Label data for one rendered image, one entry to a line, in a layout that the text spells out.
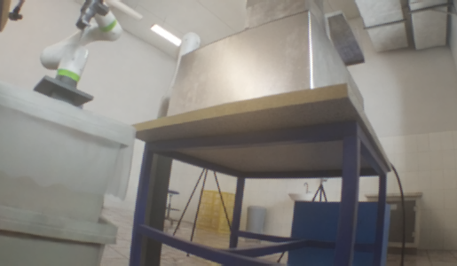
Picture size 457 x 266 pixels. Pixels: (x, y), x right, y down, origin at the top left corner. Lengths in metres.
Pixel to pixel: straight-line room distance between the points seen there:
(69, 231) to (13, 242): 0.12
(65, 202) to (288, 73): 0.56
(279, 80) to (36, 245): 0.63
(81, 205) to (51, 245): 0.11
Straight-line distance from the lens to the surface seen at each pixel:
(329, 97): 0.43
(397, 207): 3.67
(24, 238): 0.59
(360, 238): 1.15
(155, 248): 1.60
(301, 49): 0.61
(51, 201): 0.59
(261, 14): 0.87
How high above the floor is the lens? 0.55
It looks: 17 degrees up
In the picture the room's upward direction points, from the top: 7 degrees clockwise
